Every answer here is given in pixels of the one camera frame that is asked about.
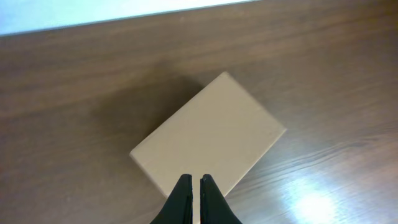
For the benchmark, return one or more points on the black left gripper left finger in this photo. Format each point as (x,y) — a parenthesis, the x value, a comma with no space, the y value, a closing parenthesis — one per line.
(178,208)

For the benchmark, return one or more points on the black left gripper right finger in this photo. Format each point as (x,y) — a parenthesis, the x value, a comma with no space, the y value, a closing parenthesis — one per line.
(213,207)

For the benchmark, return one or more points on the brown cardboard box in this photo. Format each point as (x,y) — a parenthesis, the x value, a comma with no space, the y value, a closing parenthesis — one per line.
(222,131)

